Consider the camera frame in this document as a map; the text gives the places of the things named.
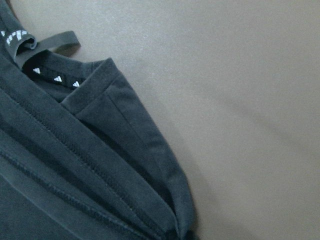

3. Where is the black graphic t-shirt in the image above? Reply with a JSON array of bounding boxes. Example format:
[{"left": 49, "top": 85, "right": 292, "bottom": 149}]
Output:
[{"left": 0, "top": 0, "right": 197, "bottom": 240}]

